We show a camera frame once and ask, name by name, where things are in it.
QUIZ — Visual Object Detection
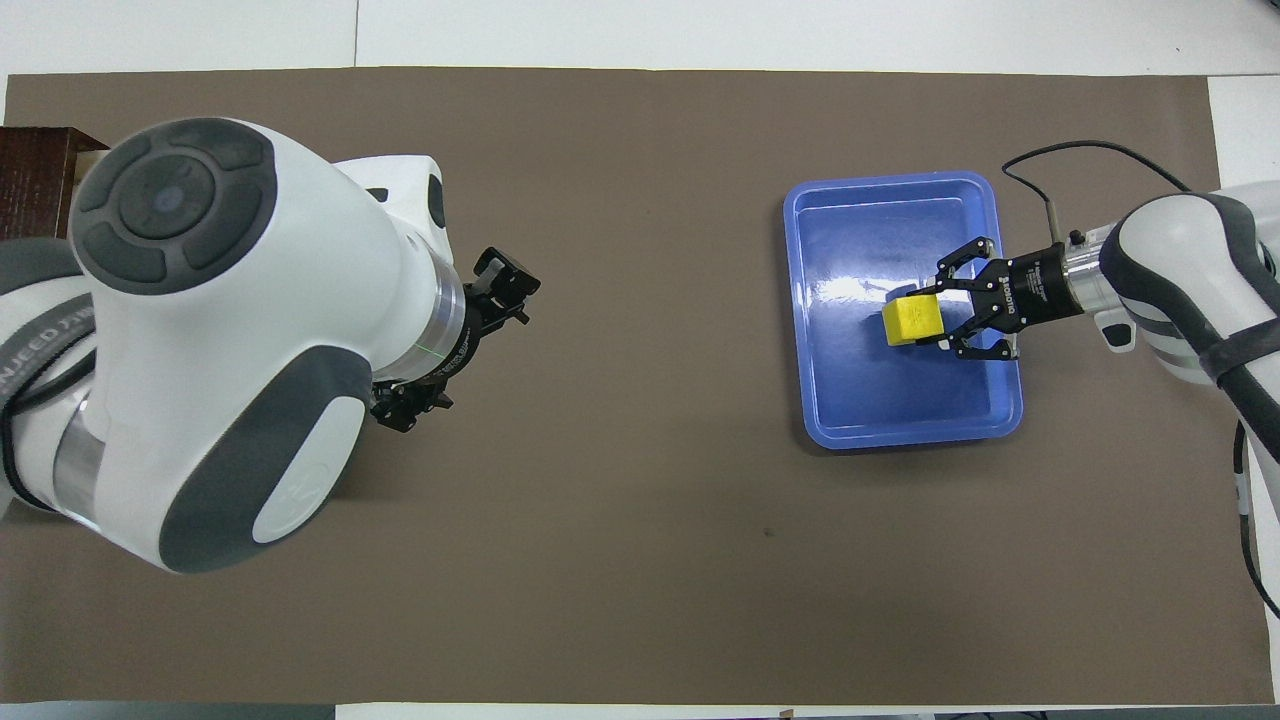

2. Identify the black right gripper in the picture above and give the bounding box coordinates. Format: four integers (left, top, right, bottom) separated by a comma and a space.
935, 237, 1087, 362

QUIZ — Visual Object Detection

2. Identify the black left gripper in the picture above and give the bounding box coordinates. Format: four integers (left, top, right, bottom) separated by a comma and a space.
370, 247, 542, 434

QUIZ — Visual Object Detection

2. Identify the yellow cube block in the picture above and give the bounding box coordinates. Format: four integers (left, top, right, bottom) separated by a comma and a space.
882, 293, 945, 349

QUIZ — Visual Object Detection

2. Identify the dark wooden drawer cabinet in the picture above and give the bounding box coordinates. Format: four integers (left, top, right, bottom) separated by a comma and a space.
0, 127, 110, 242

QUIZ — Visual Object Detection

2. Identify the blue plastic tray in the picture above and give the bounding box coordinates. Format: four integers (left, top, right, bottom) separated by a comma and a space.
783, 171, 1025, 451

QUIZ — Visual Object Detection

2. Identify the brown table mat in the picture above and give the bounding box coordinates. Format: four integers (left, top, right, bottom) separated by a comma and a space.
0, 67, 1276, 706

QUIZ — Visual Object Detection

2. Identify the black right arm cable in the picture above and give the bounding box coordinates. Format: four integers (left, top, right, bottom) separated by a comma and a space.
1002, 140, 1196, 243

